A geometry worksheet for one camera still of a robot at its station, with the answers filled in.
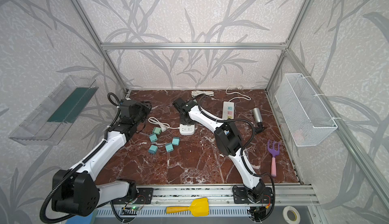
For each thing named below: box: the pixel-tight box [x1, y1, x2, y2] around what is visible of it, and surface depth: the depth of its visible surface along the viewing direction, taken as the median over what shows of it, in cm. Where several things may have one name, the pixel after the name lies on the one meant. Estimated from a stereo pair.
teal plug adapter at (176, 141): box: [171, 136, 181, 146], surface depth 93 cm
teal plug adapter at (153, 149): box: [148, 144, 159, 155], surface depth 90 cm
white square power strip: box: [178, 123, 196, 136], surface depth 98 cm
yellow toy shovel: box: [165, 197, 210, 217], surface depth 71 cm
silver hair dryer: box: [252, 107, 267, 135], surface depth 103 cm
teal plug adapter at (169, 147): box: [165, 142, 174, 153], surface depth 90 cm
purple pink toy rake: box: [266, 139, 282, 177], surface depth 88 cm
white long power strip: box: [222, 100, 235, 121], surface depth 107 cm
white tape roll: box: [282, 205, 301, 224], surface depth 70 cm
